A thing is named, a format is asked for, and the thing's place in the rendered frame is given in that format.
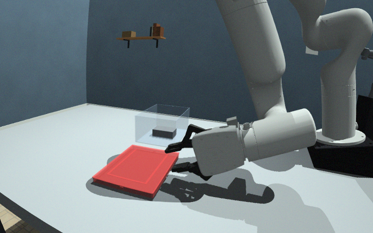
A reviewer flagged red lid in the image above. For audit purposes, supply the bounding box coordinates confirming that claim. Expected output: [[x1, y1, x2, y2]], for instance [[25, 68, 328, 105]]
[[92, 145, 179, 198]]

